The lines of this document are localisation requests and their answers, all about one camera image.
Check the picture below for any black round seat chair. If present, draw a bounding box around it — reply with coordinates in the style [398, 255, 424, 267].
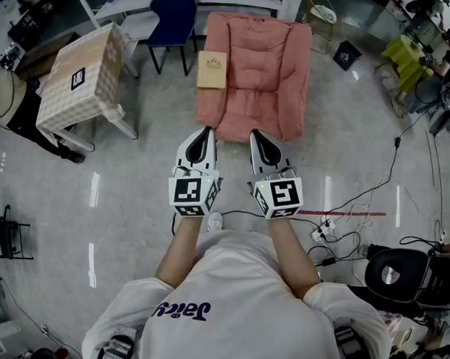
[362, 243, 450, 309]

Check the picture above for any red floor tape strip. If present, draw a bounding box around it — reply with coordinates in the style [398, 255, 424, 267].
[297, 208, 388, 219]

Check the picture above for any black waist pack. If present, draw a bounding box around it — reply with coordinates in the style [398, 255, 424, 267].
[95, 332, 136, 359]
[331, 324, 376, 359]

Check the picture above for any black trash bin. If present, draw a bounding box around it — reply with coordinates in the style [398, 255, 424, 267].
[332, 39, 364, 72]

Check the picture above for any black cable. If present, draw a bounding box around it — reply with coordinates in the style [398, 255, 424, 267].
[219, 56, 450, 260]

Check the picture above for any black and white marker card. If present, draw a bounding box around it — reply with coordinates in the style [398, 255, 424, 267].
[70, 66, 87, 92]

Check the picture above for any gold frame chair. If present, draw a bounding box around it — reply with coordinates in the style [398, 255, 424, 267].
[301, 0, 338, 55]

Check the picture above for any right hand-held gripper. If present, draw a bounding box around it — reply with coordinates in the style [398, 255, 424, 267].
[244, 129, 307, 222]

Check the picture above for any person's left forearm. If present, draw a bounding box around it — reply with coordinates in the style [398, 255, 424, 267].
[153, 210, 204, 291]

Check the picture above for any white shelf frame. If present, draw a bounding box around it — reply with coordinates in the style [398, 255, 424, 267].
[66, 0, 290, 38]

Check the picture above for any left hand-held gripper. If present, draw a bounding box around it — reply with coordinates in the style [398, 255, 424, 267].
[166, 124, 226, 220]

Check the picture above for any blue chair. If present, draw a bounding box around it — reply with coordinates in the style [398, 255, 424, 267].
[144, 0, 201, 78]

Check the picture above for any yellow-green table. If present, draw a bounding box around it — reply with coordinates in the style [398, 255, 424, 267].
[379, 33, 436, 94]

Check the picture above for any tan book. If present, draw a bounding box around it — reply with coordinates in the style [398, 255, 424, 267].
[196, 50, 229, 90]

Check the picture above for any white power strip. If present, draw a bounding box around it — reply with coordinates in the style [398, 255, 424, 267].
[310, 217, 338, 244]

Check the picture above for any person's right forearm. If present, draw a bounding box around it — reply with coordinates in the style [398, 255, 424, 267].
[263, 216, 325, 302]

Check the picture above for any black metal cart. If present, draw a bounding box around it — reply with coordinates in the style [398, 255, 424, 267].
[0, 203, 37, 262]

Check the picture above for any person's white shirt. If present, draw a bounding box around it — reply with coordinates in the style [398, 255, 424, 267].
[80, 222, 397, 359]

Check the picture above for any checkered cloth table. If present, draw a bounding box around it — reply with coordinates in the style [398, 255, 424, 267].
[33, 18, 144, 155]

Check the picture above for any person's white shoe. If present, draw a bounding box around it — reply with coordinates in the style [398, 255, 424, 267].
[206, 211, 225, 233]

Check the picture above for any pink cushioned armchair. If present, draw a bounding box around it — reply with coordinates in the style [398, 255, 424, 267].
[196, 10, 315, 146]

